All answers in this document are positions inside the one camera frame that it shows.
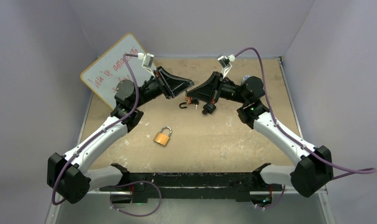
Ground orange padlock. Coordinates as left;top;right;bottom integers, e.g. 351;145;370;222
179;97;192;109

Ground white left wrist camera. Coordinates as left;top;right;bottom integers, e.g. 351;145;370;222
137;53;155;77

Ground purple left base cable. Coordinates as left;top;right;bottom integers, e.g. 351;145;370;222
109;181;162;217

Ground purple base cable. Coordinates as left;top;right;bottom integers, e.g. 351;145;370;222
109;181;162;217
254;185;286;211

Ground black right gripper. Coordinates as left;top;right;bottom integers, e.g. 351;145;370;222
187;72;248;105

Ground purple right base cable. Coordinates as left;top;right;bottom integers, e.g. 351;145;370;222
254;185;286;211

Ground black-headed keys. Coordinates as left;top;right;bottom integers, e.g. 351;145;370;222
192;99;199;110

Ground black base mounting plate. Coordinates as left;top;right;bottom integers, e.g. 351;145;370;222
100;172;282;203

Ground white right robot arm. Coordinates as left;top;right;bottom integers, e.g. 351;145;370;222
186;72;334;197

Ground brass padlock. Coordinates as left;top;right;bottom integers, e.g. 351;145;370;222
153;126;172;147

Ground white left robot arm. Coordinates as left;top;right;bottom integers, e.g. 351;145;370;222
47;66;194;205

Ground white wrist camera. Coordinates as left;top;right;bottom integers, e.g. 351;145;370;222
137;53;155;77
217;54;235;78

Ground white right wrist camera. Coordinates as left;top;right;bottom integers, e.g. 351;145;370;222
217;54;235;78

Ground whiteboard with red writing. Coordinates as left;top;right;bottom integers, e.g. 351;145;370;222
80;33;150;109

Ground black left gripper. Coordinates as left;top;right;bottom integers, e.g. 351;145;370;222
133;67;193;109

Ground blue white round jar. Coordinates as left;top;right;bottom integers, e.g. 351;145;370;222
242;75;251;82

